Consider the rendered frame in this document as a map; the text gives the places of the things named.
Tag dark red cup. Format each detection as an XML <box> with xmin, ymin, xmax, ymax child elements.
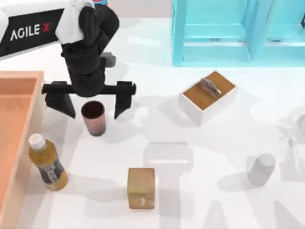
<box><xmin>81</xmin><ymin>100</ymin><xmax>107</xmax><ymax>137</ymax></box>

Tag salmon shallow box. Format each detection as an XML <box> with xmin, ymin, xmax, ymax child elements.
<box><xmin>0</xmin><ymin>70</ymin><xmax>45</xmax><ymax>229</ymax></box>

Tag amber bottle with white cap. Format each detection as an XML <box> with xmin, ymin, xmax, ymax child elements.
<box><xmin>28</xmin><ymin>133</ymin><xmax>69</xmax><ymax>192</ymax></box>

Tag white box with brown top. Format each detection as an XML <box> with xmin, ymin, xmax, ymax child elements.
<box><xmin>179</xmin><ymin>70</ymin><xmax>238</xmax><ymax>126</ymax></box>

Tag grey tissue tuft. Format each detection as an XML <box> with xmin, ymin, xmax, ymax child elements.
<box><xmin>200</xmin><ymin>77</ymin><xmax>221</xmax><ymax>98</ymax></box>

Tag light blue rack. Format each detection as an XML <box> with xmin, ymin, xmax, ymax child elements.
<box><xmin>172</xmin><ymin>0</ymin><xmax>305</xmax><ymax>67</ymax></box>

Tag white jar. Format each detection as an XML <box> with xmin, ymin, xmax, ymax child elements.
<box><xmin>246</xmin><ymin>153</ymin><xmax>276</xmax><ymax>187</ymax></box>

